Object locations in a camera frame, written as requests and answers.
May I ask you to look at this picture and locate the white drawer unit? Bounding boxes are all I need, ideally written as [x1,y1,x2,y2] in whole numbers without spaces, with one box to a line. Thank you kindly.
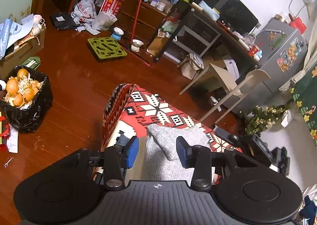
[156,11,221,63]

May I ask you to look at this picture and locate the dark blue cloth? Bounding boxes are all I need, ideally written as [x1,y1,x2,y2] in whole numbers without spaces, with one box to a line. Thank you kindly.
[299,195,317,225]

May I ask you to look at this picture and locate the black trash bag bin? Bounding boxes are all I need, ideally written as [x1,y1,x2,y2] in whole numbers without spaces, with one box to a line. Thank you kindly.
[1,65,53,133]

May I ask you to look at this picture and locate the grey refrigerator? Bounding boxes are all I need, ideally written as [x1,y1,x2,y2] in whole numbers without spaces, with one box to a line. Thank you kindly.
[232,18,308,114]

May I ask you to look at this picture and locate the green patterned floor tray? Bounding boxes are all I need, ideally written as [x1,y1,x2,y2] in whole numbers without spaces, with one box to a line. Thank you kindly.
[88,37,127,60]

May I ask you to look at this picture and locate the grey polo shirt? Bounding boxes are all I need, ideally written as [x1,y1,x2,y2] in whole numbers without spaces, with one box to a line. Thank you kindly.
[142,124,210,184]

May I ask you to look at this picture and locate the small christmas tree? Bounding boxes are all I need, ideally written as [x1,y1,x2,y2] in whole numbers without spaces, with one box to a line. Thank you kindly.
[239,105,289,136]

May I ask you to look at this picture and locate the green christmas wall banner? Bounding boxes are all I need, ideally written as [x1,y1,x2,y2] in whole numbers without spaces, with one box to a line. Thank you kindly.
[290,65,317,146]

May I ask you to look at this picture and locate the red christmas pattern blanket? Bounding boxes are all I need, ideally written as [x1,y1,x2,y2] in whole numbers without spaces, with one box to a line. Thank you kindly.
[91,83,243,186]

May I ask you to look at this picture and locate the red broom handle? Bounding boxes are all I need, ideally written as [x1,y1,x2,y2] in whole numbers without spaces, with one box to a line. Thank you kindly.
[130,0,142,47]

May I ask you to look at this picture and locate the beige plastic chair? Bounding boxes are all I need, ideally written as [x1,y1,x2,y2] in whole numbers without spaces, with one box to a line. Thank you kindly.
[179,63,271,124]

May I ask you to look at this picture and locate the wooden drawer chest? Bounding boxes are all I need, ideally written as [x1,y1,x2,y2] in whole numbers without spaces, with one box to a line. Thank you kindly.
[115,0,168,45]

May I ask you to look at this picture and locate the dark desk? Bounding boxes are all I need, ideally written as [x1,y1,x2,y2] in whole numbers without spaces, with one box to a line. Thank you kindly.
[154,0,257,72]

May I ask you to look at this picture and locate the black monitor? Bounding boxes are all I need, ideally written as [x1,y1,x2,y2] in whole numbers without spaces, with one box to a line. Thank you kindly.
[215,0,258,36]

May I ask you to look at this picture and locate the white plastic bag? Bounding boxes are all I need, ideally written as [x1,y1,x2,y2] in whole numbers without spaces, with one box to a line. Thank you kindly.
[91,11,117,31]

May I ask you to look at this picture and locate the cardboard box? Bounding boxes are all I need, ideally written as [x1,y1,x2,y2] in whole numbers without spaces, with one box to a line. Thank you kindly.
[0,28,46,80]

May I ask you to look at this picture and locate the blue ceramic cup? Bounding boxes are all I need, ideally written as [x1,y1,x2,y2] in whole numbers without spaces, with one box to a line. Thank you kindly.
[111,27,124,41]

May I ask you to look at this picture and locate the white ceramic cup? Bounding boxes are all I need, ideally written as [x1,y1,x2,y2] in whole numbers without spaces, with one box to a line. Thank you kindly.
[131,39,144,53]

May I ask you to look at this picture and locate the folded blue jeans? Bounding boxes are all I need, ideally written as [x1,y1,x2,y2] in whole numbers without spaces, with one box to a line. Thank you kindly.
[116,130,130,147]

